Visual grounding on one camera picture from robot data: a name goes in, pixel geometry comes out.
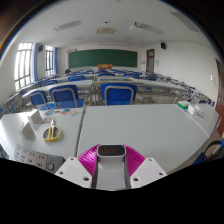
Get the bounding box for blue classroom chair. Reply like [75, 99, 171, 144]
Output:
[28, 90, 50, 111]
[49, 84, 85, 109]
[100, 83, 138, 106]

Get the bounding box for green blackboard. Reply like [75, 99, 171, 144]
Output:
[68, 49, 139, 69]

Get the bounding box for large bright window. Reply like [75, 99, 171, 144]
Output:
[13, 42, 34, 91]

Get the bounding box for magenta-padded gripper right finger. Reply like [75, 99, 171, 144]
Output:
[124, 144, 168, 189]

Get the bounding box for green and white box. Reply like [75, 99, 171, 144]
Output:
[177, 100, 190, 110]

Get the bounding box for ceiling air vent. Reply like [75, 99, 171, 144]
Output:
[96, 27, 117, 35]

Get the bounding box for orange teacher podium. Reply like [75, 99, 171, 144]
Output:
[97, 63, 114, 70]

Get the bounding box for white box with green sticker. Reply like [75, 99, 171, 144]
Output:
[18, 121, 36, 141]

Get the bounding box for group of blue chairs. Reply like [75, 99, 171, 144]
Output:
[34, 68, 161, 83]

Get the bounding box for narrow bright window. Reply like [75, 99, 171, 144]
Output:
[44, 44, 54, 77]

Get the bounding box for rows of white desks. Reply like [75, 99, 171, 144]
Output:
[3, 70, 211, 107]

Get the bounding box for white charger with three ports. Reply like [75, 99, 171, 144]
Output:
[95, 143, 128, 191]

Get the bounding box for black-framed blue chair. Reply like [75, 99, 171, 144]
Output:
[193, 139, 224, 166]

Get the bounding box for blue curtain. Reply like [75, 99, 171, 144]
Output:
[52, 47, 58, 76]
[32, 43, 39, 83]

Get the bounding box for yellow-handled scissors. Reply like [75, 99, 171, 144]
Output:
[42, 118, 63, 143]

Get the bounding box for red-brown door with window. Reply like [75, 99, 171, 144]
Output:
[145, 48, 156, 73]

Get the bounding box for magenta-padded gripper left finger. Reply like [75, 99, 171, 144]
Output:
[54, 144, 100, 188]

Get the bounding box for group of ceiling lights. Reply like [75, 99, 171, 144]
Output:
[53, 0, 201, 43]

